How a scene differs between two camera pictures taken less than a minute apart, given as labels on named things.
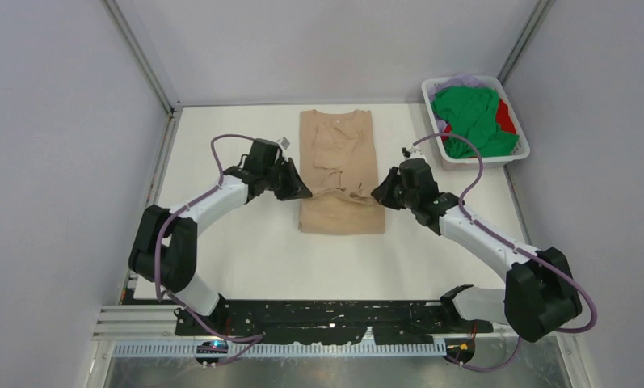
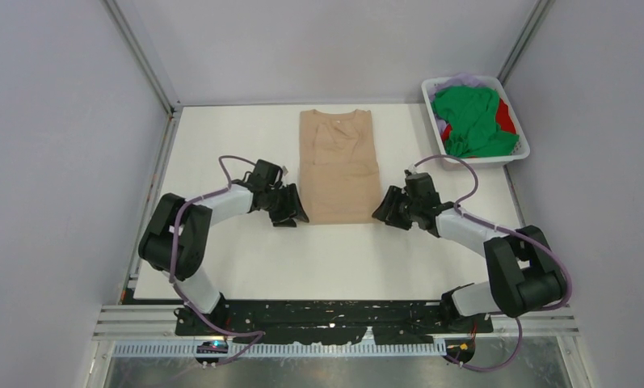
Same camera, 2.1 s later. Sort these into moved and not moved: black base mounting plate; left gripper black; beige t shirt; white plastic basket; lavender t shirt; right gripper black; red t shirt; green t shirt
Moved: left gripper black; right gripper black; beige t shirt
Not moved: black base mounting plate; red t shirt; white plastic basket; green t shirt; lavender t shirt
